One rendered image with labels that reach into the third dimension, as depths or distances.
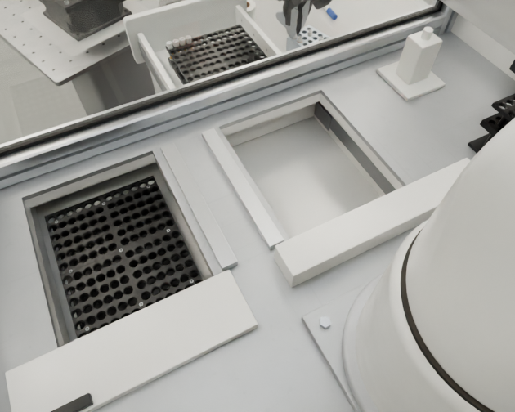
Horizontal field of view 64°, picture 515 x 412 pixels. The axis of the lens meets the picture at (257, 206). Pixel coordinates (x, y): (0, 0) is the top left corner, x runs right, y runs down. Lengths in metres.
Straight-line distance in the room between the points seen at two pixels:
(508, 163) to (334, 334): 0.32
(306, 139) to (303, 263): 0.38
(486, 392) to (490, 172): 0.14
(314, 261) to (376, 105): 0.34
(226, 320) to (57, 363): 0.19
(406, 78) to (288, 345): 0.51
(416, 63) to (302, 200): 0.30
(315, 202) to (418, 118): 0.22
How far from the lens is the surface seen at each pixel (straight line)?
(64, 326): 0.68
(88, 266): 0.65
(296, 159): 0.81
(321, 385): 0.51
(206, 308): 0.52
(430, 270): 0.31
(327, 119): 0.84
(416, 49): 0.77
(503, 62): 0.92
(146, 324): 0.52
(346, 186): 0.78
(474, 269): 0.28
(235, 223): 0.58
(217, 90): 0.70
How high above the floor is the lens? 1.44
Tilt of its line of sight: 56 degrees down
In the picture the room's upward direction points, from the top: straight up
